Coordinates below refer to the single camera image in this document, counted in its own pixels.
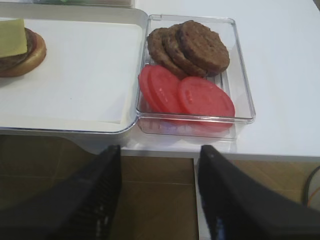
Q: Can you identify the red tomato slice back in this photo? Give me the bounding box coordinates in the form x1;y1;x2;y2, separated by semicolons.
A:
138;64;162;113

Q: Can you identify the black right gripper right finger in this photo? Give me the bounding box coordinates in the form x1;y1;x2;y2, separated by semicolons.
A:
197;145;320;240

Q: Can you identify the bottom bun on tray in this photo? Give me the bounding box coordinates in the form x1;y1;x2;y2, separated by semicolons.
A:
0;32;47;78

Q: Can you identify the red tomato slice middle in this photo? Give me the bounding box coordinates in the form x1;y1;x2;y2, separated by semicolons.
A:
148;65;182;114

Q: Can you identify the red tomato slice front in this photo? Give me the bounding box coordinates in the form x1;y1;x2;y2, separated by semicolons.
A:
177;77;236;118

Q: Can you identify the black cable on floor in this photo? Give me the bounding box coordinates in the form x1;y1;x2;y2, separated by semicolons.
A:
302;166;320;206

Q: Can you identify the brown patty front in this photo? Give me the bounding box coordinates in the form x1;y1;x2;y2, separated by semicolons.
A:
177;20;230;73

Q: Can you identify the white metal tray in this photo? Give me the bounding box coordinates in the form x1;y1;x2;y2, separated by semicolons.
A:
0;2;148;137

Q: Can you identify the white paper sheet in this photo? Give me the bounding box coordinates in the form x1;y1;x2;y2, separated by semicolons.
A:
0;19;143;124

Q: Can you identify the brown patty middle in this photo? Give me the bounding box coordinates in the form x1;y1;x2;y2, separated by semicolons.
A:
162;24;207;77

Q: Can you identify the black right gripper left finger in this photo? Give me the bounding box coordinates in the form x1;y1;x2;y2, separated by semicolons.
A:
0;145;122;240

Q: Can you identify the brown patty back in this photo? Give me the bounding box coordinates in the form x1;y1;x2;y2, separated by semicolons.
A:
147;27;188;80

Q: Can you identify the yellow cheese slice on burger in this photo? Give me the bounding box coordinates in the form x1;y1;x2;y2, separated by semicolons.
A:
0;18;27;58

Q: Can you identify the red tomato slice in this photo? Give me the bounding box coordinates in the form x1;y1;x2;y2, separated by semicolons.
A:
138;64;162;113
148;65;182;114
177;77;236;118

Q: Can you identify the brown patty on burger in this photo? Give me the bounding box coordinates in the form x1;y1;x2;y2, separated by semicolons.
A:
0;27;37;72

